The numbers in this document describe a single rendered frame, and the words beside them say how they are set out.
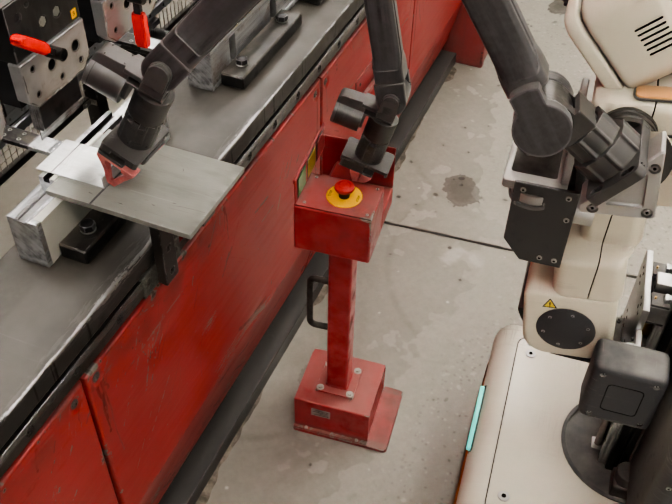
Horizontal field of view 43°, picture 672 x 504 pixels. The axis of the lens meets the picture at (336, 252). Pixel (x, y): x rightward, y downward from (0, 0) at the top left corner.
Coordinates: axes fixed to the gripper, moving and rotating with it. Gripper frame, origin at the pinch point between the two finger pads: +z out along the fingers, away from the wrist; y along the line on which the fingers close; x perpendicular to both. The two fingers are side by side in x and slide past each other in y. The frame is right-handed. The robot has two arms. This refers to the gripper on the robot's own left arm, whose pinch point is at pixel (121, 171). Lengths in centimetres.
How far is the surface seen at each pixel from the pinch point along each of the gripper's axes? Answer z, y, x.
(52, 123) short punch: -1.0, 0.7, -12.8
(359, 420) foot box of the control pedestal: 67, -31, 71
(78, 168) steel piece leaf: 4.3, 1.1, -6.3
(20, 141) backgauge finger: 9.8, -1.0, -17.9
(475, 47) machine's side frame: 74, -217, 53
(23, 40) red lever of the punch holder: -23.9, 10.7, -15.6
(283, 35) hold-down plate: 10, -67, 3
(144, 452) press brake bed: 51, 14, 30
